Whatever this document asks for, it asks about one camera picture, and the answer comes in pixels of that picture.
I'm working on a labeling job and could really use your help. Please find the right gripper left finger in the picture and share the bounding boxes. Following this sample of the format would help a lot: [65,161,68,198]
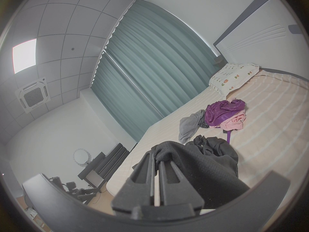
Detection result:
[111,151,155,214]

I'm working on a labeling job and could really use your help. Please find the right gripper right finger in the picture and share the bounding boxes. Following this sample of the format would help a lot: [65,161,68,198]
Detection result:
[156,161,205,212]

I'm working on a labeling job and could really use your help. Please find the black T-shirt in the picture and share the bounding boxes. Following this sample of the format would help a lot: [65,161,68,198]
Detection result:
[131,134,251,210]

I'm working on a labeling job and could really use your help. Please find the bed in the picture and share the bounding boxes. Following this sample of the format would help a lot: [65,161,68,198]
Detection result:
[106,0,309,214]

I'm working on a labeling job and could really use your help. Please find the black chest of drawers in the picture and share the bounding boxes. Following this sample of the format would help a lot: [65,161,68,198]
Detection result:
[93,143,130,178]

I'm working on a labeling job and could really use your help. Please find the black dressing table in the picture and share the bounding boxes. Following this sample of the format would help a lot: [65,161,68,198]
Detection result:
[77,151,107,193]

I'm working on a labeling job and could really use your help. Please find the grey garment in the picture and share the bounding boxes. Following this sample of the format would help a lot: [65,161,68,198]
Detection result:
[179,110,206,144]

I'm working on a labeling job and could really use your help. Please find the pink garment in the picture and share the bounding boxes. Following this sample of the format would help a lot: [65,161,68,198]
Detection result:
[209,110,247,132]

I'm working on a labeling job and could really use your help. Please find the purple garment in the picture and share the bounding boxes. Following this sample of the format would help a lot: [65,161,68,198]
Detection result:
[205,100,246,144]

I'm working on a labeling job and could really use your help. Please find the white printed pillow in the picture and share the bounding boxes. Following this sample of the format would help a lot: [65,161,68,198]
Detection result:
[208,63,260,98]

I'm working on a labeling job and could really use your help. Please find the grey bedside table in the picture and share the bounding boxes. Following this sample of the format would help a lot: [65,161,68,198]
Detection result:
[213,56,227,67]

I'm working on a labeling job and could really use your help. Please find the ceiling air conditioner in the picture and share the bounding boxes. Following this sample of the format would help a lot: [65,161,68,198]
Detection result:
[15,76,52,113]

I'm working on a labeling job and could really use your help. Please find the square ceiling light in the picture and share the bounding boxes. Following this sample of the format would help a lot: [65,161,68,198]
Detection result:
[12,39,37,73]

